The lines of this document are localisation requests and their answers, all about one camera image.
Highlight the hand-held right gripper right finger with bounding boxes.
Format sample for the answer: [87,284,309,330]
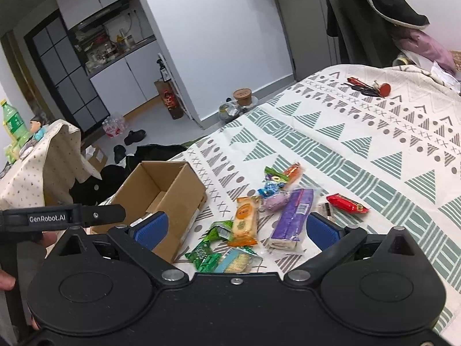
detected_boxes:
[283,212,429,285]

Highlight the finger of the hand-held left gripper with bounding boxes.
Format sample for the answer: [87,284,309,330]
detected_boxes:
[81,204,127,227]

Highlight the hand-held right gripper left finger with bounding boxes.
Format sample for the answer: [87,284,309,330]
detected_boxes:
[50,212,190,285]

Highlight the small clear snack wrapper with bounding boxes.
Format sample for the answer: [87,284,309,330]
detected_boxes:
[317,202,337,224]

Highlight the long purple snack packet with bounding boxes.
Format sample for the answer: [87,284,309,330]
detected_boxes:
[267,187,323,255]

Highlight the red snack packet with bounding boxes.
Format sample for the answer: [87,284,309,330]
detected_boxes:
[326,193,371,214]

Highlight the cardboard box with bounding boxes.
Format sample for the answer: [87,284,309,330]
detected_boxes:
[81,144,109,174]
[90,161,207,264]

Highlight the purple mochi packet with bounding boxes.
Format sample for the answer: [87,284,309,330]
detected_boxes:
[262,192,290,213]

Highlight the green patterned snack packet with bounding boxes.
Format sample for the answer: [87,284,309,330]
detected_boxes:
[185,240,223,272]

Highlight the orange jelly packet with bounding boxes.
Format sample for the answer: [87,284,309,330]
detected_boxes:
[283,163,305,181]

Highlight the blue candy packet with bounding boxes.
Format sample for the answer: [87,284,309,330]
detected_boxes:
[257,180,285,198]

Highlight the green plum snack packet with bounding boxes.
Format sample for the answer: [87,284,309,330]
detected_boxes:
[264,166,289,184]

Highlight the orange cracker packet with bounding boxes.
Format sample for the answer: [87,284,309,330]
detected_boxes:
[228,195,260,247]

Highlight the clear packet yellow crackers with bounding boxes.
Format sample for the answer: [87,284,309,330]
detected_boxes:
[216,246,263,274]

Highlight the person's left hand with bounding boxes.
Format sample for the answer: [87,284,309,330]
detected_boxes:
[0,232,58,291]

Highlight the black bag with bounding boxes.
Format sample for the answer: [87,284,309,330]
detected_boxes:
[68,164,134,204]

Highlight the cream dotted tablecloth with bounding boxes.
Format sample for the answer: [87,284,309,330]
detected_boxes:
[0,119,103,210]

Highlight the flat cardboard box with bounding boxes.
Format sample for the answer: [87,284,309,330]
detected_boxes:
[81,144,109,174]

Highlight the triangle patterned bedspread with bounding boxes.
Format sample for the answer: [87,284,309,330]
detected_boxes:
[97,63,461,346]

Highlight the plastic wrapped bottle pack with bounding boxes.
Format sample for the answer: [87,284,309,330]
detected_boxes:
[102,113,128,138]

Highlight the small doll figurine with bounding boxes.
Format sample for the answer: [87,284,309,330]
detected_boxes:
[28,115,49,141]

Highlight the green plastic bottle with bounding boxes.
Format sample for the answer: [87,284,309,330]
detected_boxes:
[0,99,29,145]

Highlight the brown box red label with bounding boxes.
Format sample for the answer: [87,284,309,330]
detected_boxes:
[162,90,184,120]

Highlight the white lower kitchen cabinet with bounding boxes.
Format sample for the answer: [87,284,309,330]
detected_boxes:
[89,40,170,114]

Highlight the shiny metal pot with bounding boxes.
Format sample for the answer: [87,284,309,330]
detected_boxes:
[218,101,240,120]

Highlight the black framed glass door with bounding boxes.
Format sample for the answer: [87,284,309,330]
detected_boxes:
[24,10,110,134]

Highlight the black spray bottle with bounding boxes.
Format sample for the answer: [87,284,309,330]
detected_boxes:
[156,59,171,82]

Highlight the brown lidded cup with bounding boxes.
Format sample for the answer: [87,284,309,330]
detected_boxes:
[232,88,254,107]

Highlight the grey wardrobe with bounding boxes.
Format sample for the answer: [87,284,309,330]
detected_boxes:
[268,0,339,82]

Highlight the pink cloth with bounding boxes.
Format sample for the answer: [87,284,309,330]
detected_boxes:
[394,29,456,74]

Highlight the black coat cream lining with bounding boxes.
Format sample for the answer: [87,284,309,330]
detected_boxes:
[326,0,431,67]

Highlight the red handled tool set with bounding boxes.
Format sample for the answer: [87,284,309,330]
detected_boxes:
[346,76,379,97]

